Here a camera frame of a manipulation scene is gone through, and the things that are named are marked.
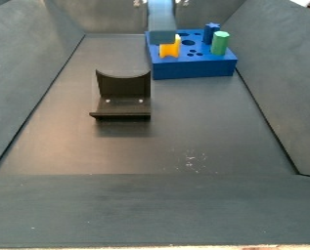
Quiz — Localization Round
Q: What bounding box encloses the black curved fixture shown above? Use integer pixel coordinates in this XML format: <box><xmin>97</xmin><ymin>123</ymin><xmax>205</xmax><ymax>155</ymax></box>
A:
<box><xmin>89</xmin><ymin>71</ymin><xmax>152</xmax><ymax>119</ymax></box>

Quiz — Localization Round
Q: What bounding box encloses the blue foam shape board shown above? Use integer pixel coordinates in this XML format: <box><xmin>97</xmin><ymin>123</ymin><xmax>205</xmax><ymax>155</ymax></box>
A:
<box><xmin>146</xmin><ymin>29</ymin><xmax>237</xmax><ymax>80</ymax></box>

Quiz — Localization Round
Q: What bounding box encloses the yellow notched block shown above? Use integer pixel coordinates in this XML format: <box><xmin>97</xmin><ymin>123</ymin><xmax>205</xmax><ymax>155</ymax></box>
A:
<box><xmin>160</xmin><ymin>35</ymin><xmax>181</xmax><ymax>58</ymax></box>

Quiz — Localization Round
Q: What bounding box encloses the light blue rectangular block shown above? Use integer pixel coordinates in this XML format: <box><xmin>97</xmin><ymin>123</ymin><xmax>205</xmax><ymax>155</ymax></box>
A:
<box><xmin>148</xmin><ymin>0</ymin><xmax>177</xmax><ymax>45</ymax></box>

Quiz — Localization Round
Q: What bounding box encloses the dark blue star peg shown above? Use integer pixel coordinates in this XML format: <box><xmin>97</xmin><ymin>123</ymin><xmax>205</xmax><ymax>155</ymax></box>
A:
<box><xmin>203</xmin><ymin>22</ymin><xmax>220</xmax><ymax>45</ymax></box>

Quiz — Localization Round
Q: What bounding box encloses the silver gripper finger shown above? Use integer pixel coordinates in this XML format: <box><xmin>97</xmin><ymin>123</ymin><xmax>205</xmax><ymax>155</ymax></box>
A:
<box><xmin>181</xmin><ymin>0</ymin><xmax>189</xmax><ymax>7</ymax></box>
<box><xmin>133</xmin><ymin>0</ymin><xmax>140</xmax><ymax>7</ymax></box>

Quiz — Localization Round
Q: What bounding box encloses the green hexagonal peg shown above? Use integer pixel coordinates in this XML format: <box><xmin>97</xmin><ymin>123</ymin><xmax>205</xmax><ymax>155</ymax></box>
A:
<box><xmin>211</xmin><ymin>31</ymin><xmax>231</xmax><ymax>56</ymax></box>

